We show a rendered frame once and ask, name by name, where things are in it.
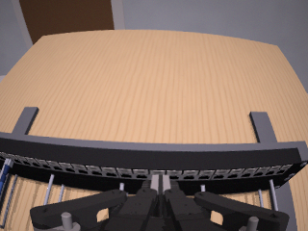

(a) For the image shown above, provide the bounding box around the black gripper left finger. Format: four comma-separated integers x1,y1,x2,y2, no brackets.
30,174,161,231

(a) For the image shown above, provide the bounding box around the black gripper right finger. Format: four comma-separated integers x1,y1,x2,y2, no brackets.
160,175,290,231

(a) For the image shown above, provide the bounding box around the blue cable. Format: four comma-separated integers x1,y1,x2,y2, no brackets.
0,174,7,195

